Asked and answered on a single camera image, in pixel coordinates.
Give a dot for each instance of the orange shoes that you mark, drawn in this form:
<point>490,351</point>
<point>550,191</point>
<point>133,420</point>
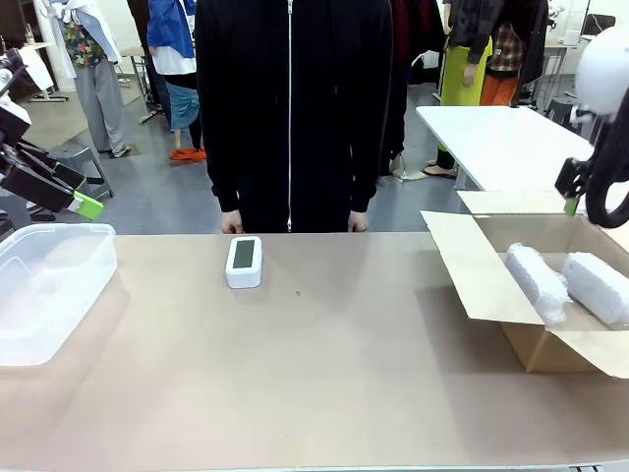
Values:
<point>189,155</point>

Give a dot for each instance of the person's left hand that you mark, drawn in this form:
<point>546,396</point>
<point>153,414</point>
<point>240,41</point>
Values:
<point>359,222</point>

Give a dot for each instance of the clear plastic container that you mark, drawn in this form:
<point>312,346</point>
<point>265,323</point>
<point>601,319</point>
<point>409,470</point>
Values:
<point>54,295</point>

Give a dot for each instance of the dark stool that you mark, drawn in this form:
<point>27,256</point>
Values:
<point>562,110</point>

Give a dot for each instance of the person's right forearm black sleeve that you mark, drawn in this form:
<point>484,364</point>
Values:
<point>221,172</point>

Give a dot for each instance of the person's left forearm black sleeve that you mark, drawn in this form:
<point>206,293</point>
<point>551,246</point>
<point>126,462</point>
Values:
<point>376,172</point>

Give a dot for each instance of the person in floral shirt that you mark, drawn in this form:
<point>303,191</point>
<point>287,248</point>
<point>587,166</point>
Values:
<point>96,74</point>

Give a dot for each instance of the grey metal step stool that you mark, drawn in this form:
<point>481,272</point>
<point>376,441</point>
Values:
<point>81,159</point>

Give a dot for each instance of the black green-tipped left gripper finger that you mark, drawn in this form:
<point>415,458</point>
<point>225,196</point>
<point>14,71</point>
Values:
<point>44,194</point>
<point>49,169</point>

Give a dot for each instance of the person in blue jacket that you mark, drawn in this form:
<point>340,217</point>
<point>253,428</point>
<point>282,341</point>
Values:
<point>172,49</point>

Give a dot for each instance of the person in yellow apron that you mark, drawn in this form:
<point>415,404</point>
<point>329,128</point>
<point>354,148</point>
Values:
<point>462,74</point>

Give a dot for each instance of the person's right hand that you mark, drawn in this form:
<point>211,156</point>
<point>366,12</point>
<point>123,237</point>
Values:
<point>231,222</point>

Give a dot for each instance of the white table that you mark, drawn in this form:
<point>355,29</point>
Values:
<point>501,142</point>

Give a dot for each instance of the person in orange trousers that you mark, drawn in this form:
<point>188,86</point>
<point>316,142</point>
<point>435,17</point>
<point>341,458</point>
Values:
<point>501,83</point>

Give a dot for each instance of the person in black hoodie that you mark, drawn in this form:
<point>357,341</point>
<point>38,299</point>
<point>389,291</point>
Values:
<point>295,98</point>

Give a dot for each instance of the white unwrapped digital clock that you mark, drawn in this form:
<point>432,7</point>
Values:
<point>243,265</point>

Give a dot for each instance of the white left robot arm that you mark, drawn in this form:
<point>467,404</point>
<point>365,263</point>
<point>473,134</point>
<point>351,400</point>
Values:
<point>12,123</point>

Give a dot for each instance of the bubble-wrapped white clock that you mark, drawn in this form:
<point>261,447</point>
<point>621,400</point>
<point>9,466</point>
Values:
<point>597,290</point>
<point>535,280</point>

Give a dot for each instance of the small wooden background table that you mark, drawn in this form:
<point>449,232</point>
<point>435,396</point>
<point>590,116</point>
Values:
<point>140,54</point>

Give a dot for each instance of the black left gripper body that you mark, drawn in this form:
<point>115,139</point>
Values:
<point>7,162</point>

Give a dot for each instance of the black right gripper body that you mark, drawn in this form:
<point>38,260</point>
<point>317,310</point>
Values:
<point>572,177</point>

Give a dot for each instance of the open cardboard box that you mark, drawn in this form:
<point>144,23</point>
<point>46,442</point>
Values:
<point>491,285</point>

